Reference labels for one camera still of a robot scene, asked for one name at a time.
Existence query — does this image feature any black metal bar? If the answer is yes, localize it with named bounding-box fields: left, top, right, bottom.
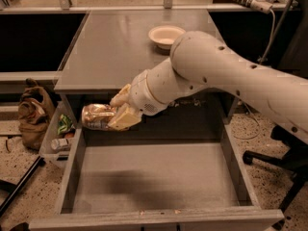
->
left=0, top=156, right=45, bottom=217

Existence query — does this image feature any black office chair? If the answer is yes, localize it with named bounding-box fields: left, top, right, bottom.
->
left=242, top=125, right=308, bottom=231

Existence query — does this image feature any open grey top drawer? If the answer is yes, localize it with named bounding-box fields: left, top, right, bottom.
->
left=28, top=99, right=285, bottom=231

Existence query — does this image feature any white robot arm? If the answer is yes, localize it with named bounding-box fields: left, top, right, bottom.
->
left=108, top=31, right=308, bottom=143

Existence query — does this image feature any white can in bin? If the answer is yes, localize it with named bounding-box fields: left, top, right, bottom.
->
left=50, top=138, right=71, bottom=151

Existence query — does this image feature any green snack bag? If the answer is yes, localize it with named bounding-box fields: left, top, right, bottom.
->
left=57, top=114, right=74, bottom=135

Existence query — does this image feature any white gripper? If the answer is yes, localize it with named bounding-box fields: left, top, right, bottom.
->
left=108, top=70, right=167, bottom=130

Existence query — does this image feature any white paper bowl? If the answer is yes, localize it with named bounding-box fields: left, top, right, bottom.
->
left=148, top=25, right=185, bottom=50

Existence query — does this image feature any grey drawer cabinet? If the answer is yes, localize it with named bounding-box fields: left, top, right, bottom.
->
left=55, top=10, right=232, bottom=146

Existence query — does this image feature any brown fabric bag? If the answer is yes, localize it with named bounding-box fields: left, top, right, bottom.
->
left=17, top=78, right=57, bottom=150

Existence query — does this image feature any crushed orange soda can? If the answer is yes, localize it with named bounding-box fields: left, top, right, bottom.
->
left=81, top=104, right=117, bottom=131

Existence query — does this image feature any white cable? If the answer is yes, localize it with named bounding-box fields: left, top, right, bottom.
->
left=233, top=8, right=277, bottom=141

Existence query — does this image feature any clear plastic bin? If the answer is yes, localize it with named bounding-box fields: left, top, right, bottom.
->
left=39, top=101, right=76, bottom=168

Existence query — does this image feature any orange fruit in bin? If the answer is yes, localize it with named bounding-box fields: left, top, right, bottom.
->
left=64, top=133, right=74, bottom=139

